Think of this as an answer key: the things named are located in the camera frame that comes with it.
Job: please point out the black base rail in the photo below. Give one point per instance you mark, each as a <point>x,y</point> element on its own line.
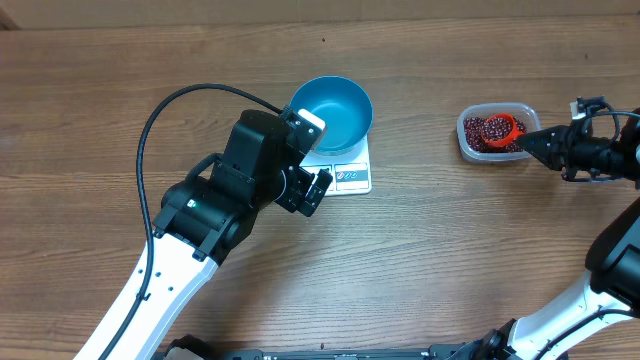
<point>190,347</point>

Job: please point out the clear plastic food container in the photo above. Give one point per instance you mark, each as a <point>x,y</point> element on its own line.
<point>522,112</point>

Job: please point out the orange scoop with blue handle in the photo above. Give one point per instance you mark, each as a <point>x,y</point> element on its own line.
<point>501,130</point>

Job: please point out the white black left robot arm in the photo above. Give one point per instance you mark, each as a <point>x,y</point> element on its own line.
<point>205,216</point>

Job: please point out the white digital kitchen scale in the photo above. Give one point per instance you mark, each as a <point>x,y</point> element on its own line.
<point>351,171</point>

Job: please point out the teal blue bowl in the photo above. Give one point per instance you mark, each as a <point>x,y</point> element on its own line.
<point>343,105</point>

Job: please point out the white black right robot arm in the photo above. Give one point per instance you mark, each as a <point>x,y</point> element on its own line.
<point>608,291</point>

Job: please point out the red beans in container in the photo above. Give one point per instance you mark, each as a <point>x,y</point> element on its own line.
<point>472,134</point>

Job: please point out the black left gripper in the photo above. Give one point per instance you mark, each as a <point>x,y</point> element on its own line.
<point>295,201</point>

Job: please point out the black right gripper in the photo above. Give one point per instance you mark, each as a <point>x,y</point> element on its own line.
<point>567,151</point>

